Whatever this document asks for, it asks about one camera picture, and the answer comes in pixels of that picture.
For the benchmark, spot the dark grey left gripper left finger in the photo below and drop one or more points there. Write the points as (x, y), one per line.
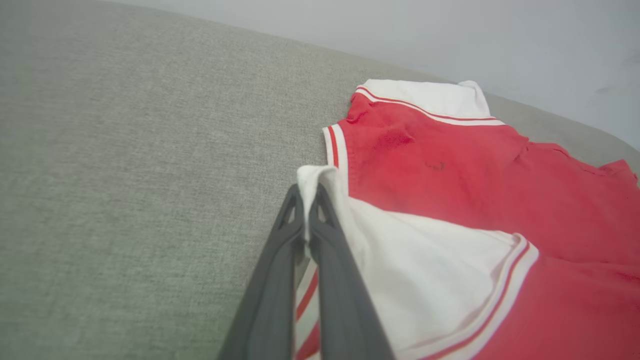
(272, 295)

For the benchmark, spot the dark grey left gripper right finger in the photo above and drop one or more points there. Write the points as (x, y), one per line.
(340, 300)

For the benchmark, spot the grey fabric sofa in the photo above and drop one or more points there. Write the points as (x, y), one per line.
(125, 175)

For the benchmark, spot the red and white polo shirt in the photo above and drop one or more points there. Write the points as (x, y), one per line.
(450, 170)

